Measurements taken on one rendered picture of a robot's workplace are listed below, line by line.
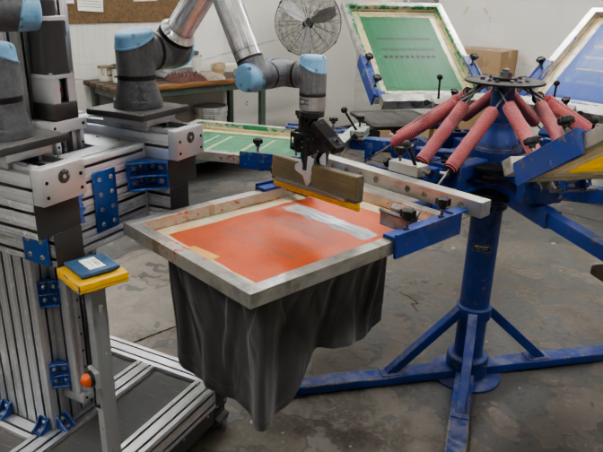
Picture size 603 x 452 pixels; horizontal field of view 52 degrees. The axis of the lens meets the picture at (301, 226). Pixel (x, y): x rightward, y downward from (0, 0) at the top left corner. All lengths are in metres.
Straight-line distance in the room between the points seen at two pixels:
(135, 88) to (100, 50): 3.63
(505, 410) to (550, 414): 0.18
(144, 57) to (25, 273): 0.74
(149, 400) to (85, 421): 0.23
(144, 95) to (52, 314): 0.74
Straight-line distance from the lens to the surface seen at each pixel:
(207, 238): 1.76
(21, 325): 2.17
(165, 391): 2.43
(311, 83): 1.73
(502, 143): 2.50
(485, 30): 6.45
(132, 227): 1.77
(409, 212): 1.69
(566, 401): 2.97
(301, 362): 1.70
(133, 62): 1.97
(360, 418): 2.64
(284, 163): 1.88
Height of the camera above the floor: 1.61
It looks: 21 degrees down
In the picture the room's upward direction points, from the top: 1 degrees clockwise
